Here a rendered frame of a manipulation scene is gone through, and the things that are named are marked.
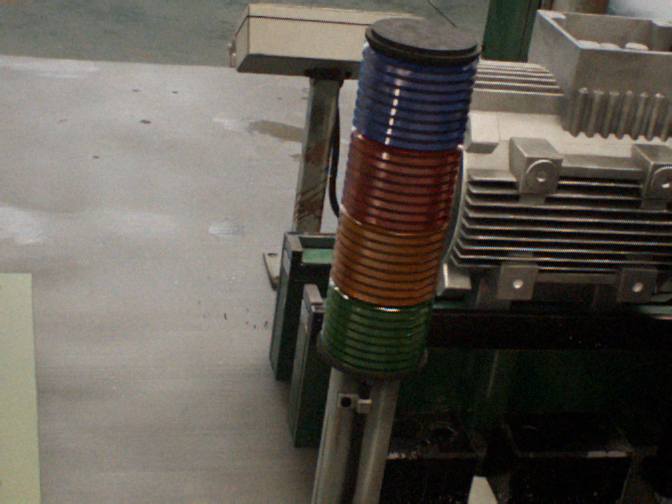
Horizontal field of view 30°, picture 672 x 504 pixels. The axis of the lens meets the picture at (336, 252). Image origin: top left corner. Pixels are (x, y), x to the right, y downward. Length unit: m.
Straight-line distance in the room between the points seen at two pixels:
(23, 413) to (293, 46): 0.43
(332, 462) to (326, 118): 0.55
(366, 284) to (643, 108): 0.39
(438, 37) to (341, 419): 0.23
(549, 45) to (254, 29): 0.30
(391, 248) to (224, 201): 0.80
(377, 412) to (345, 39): 0.54
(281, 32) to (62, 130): 0.51
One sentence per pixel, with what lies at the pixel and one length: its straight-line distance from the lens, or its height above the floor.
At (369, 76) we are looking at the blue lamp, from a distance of 0.64.
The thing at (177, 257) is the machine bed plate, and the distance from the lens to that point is 1.31.
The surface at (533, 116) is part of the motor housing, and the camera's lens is 0.98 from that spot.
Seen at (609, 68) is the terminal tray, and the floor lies 1.13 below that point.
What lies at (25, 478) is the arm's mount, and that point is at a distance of 0.92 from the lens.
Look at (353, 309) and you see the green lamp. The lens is 0.68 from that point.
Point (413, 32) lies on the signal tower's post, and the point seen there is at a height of 1.22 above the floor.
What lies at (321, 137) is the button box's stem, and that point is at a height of 0.96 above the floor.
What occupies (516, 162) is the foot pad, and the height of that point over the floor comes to 1.06.
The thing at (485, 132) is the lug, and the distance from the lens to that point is 0.94.
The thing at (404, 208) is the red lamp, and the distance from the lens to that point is 0.65.
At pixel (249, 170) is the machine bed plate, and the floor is 0.80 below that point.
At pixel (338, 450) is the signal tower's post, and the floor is 0.97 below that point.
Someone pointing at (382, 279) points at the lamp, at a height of 1.09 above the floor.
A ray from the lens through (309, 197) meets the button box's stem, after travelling 1.26.
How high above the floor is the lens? 1.39
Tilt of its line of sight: 26 degrees down
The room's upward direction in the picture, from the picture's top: 8 degrees clockwise
